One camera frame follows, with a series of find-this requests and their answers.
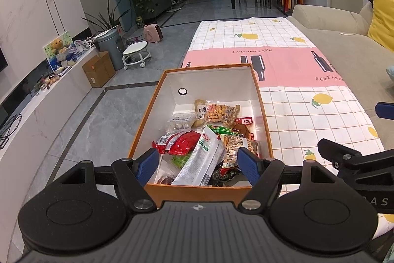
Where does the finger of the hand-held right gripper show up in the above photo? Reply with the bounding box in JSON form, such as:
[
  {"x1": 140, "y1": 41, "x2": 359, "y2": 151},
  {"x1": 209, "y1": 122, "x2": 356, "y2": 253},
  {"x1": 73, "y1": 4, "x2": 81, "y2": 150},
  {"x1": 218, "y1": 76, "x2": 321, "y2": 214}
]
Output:
[
  {"x1": 317, "y1": 138, "x2": 363, "y2": 172},
  {"x1": 374, "y1": 102, "x2": 394, "y2": 121}
]

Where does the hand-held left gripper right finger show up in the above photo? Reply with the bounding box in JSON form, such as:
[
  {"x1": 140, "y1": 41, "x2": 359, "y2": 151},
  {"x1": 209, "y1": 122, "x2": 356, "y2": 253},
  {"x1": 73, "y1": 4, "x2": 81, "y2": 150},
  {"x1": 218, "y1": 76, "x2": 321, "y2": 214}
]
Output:
[{"x1": 237, "y1": 146, "x2": 340, "y2": 212}]

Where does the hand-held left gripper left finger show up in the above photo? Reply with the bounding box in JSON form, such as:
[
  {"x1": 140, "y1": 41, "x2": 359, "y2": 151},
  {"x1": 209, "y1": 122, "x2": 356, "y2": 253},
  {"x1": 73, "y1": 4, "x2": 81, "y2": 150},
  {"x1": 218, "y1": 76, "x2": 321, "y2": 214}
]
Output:
[{"x1": 56, "y1": 147, "x2": 159, "y2": 212}]

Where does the green clear snack packet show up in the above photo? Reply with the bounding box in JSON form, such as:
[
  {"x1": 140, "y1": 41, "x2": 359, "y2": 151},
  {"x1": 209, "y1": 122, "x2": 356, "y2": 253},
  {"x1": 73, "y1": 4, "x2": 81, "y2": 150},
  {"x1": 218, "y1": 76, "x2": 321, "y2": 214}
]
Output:
[{"x1": 171, "y1": 154, "x2": 192, "y2": 170}]

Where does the braised meat snack packet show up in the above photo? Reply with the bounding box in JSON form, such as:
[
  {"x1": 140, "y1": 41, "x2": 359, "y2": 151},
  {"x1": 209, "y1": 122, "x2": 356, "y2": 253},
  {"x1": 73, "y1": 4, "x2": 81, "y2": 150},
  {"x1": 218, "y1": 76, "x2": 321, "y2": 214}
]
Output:
[{"x1": 233, "y1": 116, "x2": 255, "y2": 141}]

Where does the red foil snack packet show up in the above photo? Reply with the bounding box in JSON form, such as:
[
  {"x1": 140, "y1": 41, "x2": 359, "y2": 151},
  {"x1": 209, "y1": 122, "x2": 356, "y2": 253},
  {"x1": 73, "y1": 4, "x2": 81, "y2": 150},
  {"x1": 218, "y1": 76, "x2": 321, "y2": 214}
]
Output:
[{"x1": 152, "y1": 131, "x2": 206, "y2": 156}]

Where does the green sausage stick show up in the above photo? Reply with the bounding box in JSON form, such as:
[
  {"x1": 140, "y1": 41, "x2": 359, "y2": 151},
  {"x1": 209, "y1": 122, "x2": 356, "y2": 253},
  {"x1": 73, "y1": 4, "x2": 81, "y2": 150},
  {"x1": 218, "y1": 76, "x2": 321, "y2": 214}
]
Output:
[{"x1": 206, "y1": 124, "x2": 244, "y2": 137}]

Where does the long white snack packet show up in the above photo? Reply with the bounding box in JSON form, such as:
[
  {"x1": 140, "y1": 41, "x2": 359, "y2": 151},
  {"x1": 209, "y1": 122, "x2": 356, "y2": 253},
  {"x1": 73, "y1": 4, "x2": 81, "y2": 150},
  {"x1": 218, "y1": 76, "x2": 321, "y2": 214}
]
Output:
[{"x1": 170, "y1": 132, "x2": 227, "y2": 187}]

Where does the clear packet of white candies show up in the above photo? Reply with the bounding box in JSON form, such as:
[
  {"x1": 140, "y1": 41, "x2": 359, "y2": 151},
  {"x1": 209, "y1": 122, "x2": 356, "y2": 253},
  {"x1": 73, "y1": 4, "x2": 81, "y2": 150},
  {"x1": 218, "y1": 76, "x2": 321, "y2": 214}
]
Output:
[{"x1": 166, "y1": 113, "x2": 198, "y2": 132}]

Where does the yellow bean snack packet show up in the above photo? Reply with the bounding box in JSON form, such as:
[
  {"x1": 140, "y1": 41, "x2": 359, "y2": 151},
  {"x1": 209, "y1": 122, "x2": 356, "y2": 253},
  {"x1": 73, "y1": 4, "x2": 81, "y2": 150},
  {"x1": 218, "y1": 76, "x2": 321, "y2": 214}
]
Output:
[{"x1": 194, "y1": 99, "x2": 241, "y2": 127}]

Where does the orange cardboard box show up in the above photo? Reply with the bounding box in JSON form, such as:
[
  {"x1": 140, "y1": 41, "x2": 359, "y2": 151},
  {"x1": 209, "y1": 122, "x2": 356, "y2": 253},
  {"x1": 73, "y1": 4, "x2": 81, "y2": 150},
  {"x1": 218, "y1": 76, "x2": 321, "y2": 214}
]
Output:
[{"x1": 127, "y1": 63, "x2": 274, "y2": 210}]

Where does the beige sofa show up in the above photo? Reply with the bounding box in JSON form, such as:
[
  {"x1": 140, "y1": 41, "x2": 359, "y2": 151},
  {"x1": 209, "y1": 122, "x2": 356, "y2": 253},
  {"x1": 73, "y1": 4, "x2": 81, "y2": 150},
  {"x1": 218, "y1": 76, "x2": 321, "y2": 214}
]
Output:
[{"x1": 290, "y1": 2, "x2": 394, "y2": 153}]

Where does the printed pink white tablecloth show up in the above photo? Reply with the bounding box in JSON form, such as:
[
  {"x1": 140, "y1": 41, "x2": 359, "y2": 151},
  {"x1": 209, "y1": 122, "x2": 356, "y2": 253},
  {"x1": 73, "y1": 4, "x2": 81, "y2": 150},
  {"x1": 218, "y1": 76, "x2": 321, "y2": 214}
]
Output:
[{"x1": 180, "y1": 17, "x2": 394, "y2": 236}]

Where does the yellow pillow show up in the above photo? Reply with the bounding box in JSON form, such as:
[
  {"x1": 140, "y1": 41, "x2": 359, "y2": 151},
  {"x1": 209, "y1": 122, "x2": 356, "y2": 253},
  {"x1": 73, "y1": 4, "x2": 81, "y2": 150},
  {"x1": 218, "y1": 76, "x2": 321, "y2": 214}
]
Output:
[{"x1": 367, "y1": 0, "x2": 394, "y2": 53}]

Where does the brown cardboard carton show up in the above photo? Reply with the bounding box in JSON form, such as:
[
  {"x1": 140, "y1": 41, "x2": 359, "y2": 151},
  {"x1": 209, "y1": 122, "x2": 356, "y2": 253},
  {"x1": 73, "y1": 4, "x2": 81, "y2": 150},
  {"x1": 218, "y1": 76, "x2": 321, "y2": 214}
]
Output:
[{"x1": 82, "y1": 51, "x2": 116, "y2": 88}]

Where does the white wheeled stool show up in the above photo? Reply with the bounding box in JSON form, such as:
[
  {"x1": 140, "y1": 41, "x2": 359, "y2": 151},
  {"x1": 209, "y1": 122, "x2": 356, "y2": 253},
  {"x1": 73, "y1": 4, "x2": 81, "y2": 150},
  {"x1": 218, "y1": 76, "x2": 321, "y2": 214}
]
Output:
[{"x1": 122, "y1": 41, "x2": 152, "y2": 70}]

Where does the grey metal bin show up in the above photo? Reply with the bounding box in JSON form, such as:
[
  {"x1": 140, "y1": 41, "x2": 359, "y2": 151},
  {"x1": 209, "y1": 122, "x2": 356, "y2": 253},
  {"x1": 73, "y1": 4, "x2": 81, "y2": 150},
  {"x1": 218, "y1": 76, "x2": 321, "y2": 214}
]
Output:
[{"x1": 95, "y1": 28, "x2": 126, "y2": 71}]

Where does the white television console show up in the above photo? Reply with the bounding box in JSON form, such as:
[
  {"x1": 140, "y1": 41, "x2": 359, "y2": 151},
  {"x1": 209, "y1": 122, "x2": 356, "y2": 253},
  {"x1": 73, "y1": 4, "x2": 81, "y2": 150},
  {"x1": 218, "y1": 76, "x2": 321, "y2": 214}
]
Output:
[{"x1": 0, "y1": 47, "x2": 99, "y2": 160}]

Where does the pink space heater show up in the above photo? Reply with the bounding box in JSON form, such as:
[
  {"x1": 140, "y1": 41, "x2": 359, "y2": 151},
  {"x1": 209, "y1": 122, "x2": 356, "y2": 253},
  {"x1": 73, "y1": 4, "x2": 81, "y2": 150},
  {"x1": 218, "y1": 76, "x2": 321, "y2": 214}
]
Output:
[{"x1": 142, "y1": 23, "x2": 164, "y2": 45}]

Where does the spiky potted plant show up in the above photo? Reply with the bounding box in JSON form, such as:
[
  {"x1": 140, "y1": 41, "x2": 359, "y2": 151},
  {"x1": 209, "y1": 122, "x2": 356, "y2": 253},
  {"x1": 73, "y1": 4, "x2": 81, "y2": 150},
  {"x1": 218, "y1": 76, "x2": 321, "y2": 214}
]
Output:
[{"x1": 81, "y1": 0, "x2": 130, "y2": 33}]

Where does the black cable bundle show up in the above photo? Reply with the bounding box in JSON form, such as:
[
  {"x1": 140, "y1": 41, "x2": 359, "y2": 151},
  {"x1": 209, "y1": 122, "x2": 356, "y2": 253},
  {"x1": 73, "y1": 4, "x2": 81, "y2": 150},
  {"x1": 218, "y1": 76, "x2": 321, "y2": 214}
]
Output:
[{"x1": 0, "y1": 113, "x2": 23, "y2": 150}]

